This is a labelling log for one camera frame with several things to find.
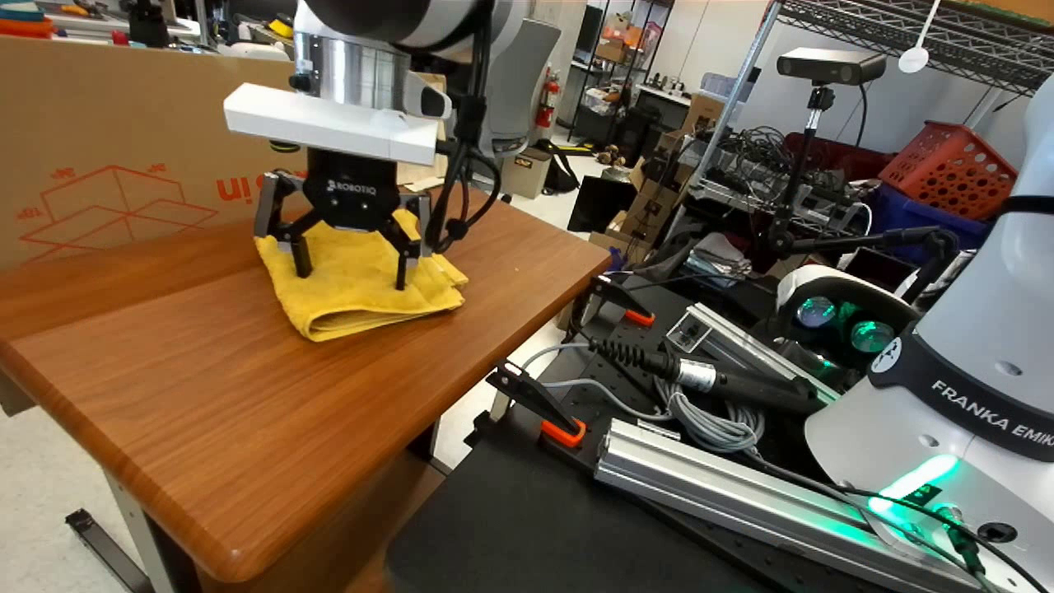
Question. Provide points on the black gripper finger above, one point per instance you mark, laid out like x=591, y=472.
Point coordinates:
x=299, y=253
x=411, y=247

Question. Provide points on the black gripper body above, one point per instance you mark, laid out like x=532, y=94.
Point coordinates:
x=351, y=190

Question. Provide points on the yellow terry towel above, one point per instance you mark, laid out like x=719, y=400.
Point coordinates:
x=351, y=298

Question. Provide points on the light wooden board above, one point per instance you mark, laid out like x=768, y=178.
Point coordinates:
x=420, y=178

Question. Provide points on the small beige cardboard box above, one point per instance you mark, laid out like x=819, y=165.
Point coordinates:
x=526, y=173

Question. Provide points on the black flat panel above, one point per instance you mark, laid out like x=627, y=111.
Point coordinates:
x=600, y=204

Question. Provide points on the red fire extinguisher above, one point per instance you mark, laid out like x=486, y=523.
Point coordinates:
x=550, y=99

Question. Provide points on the grey office chair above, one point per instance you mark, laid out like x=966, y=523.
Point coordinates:
x=532, y=86

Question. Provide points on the large brown cardboard box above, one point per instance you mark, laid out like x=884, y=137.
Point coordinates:
x=135, y=120

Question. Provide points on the black perforated base board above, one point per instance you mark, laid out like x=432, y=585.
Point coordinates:
x=517, y=527

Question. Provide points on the grey metal table leg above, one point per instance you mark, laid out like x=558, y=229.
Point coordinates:
x=144, y=538

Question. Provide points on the black tripod stand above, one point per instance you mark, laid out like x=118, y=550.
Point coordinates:
x=809, y=154

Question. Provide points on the white headset with green lenses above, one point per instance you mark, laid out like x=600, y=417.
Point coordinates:
x=836, y=317

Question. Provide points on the blue plastic bin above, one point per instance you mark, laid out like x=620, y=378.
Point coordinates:
x=910, y=215

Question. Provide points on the white hanging ladle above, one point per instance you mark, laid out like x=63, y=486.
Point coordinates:
x=914, y=57

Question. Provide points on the red plastic crate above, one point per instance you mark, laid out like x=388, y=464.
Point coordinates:
x=950, y=170

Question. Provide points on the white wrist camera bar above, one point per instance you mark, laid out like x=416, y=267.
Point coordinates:
x=332, y=120

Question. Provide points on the silver metal bracket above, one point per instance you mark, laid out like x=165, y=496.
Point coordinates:
x=714, y=333

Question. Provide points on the long aluminium rail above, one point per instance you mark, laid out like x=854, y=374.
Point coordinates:
x=714, y=482

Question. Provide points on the black camera on stand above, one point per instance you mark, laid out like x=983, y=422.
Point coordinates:
x=840, y=66

